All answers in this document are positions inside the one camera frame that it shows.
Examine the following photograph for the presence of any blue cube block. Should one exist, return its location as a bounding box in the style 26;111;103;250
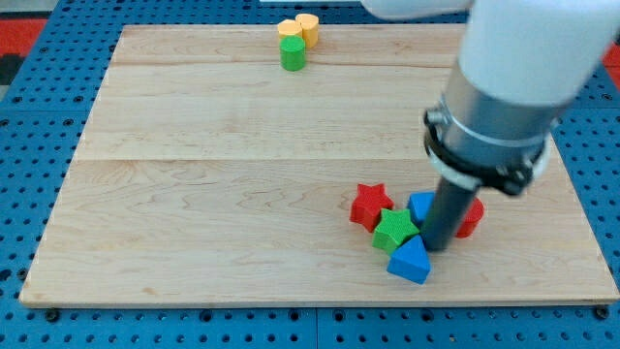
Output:
407;191;435;228

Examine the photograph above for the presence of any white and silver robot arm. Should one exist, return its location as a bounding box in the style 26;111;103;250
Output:
362;0;619;196

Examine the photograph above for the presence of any red star block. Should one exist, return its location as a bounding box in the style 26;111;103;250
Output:
350;183;394;233

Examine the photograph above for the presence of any green star block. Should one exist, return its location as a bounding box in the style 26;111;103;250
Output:
372;208;419;255

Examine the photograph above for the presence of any light wooden board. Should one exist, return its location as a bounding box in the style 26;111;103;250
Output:
19;24;619;308

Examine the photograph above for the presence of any green cylinder block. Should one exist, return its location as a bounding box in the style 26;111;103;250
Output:
279;36;306;72

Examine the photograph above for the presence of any blue triangular prism block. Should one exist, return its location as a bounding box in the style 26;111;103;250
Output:
387;236;431;284

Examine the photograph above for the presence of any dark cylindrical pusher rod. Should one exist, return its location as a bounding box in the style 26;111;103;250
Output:
420;177;480;251

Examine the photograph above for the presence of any red cylinder block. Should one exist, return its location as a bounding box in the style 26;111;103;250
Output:
456;198;485;238

